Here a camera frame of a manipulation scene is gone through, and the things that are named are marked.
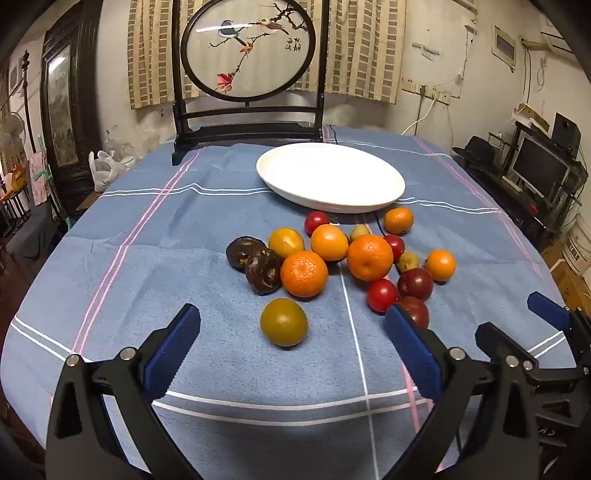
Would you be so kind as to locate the small yellow-green plum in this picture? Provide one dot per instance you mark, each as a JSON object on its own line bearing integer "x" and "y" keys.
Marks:
{"x": 359, "y": 232}
{"x": 408, "y": 261}

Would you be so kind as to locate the cardboard box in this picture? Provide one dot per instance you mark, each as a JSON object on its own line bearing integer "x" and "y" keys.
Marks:
{"x": 570, "y": 284}

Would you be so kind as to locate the blue striped tablecloth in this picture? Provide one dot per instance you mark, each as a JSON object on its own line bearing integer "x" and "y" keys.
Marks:
{"x": 184, "y": 258}

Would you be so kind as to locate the dark wooden cabinet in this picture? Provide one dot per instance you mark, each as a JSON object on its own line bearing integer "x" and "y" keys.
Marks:
{"x": 69, "y": 184}

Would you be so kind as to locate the small orange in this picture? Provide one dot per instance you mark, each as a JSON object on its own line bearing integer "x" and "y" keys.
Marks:
{"x": 440, "y": 265}
{"x": 398, "y": 220}

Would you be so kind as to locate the yellow-orange plum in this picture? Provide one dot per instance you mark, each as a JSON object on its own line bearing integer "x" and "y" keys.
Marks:
{"x": 286, "y": 241}

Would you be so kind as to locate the black desk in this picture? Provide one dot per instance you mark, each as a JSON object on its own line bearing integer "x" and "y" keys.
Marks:
{"x": 517, "y": 203}

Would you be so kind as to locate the round embroidered bird screen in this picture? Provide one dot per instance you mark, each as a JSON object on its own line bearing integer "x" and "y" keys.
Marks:
{"x": 249, "y": 50}

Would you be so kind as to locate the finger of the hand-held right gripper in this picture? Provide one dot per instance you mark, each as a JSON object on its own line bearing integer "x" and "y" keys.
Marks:
{"x": 549, "y": 313}
{"x": 496, "y": 339}

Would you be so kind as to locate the white bucket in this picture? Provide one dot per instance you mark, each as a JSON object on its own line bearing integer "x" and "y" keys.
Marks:
{"x": 577, "y": 251}

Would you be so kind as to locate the white electric fan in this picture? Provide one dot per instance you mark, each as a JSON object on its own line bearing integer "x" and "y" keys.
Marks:
{"x": 11, "y": 134}

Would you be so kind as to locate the dark brown dried persimmon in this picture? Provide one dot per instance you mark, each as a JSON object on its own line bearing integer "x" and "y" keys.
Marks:
{"x": 242, "y": 253}
{"x": 264, "y": 273}

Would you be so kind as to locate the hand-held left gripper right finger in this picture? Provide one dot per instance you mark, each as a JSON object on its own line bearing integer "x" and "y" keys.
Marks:
{"x": 413, "y": 355}

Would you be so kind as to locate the large orange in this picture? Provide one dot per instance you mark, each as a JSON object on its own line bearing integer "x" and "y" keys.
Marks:
{"x": 304, "y": 273}
{"x": 369, "y": 257}

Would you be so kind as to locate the dark red plum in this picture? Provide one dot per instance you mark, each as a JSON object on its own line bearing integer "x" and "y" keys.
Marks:
{"x": 418, "y": 313}
{"x": 415, "y": 284}

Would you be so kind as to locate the black speaker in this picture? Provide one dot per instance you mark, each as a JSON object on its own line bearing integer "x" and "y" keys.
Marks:
{"x": 565, "y": 130}

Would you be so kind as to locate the black hat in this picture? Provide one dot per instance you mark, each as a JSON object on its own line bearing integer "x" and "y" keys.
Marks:
{"x": 478, "y": 150}

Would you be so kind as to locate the white wall socket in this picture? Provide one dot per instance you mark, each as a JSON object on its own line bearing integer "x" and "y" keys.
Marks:
{"x": 409, "y": 84}
{"x": 442, "y": 97}

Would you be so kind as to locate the red cherry tomato on cloth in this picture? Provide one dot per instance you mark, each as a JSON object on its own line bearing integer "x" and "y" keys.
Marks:
{"x": 396, "y": 246}

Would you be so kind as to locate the white plastic bag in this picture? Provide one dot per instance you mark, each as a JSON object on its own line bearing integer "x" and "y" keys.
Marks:
{"x": 104, "y": 168}

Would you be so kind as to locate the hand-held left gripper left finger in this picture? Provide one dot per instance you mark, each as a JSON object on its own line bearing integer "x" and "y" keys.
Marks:
{"x": 173, "y": 355}

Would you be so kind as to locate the computer monitor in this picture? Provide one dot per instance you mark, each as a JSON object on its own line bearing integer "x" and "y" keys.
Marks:
{"x": 538, "y": 166}

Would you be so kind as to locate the medium orange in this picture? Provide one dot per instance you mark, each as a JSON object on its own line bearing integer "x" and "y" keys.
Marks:
{"x": 329, "y": 242}

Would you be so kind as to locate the beige checked curtain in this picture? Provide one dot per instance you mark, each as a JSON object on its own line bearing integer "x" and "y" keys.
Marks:
{"x": 360, "y": 46}

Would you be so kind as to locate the green-brown plum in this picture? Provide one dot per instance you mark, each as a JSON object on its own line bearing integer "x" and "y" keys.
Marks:
{"x": 284, "y": 321}

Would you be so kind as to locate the white oval plate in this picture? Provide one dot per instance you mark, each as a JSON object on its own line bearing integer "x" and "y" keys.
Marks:
{"x": 330, "y": 175}

